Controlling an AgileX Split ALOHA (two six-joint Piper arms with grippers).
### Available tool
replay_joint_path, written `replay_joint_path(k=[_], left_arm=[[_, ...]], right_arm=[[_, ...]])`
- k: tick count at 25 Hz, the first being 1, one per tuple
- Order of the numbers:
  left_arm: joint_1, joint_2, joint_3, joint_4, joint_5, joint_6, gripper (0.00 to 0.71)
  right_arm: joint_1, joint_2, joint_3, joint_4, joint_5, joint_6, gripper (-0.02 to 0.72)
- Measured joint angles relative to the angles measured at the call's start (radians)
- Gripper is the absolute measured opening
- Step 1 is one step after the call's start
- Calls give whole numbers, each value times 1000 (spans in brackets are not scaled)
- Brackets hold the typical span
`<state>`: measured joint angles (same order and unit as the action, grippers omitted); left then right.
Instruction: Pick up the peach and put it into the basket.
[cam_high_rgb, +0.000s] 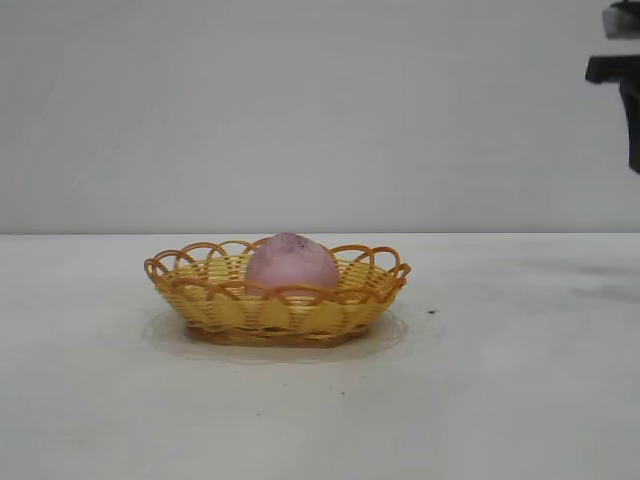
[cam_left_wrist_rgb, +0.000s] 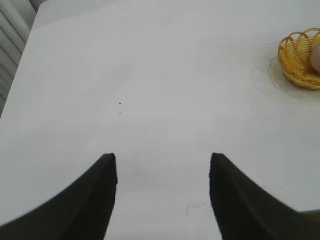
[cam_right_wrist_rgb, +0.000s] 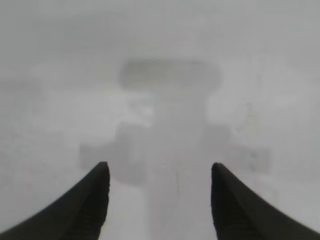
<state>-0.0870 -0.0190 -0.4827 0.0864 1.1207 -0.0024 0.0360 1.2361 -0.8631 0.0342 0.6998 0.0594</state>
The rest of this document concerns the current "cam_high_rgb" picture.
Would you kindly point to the clear plastic plate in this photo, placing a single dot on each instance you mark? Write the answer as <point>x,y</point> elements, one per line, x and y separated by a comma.
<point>415,332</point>

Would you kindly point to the pink peach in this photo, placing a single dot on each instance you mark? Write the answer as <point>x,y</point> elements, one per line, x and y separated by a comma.
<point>292,265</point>

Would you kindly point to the woven yellow wicker basket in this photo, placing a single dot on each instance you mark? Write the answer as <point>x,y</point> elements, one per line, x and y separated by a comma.
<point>280,317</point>

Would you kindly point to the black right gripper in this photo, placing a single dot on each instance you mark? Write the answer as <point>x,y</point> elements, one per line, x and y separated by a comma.
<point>620,70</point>

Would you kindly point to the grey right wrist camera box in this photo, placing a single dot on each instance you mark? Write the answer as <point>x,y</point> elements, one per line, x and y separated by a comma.
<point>622,20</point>

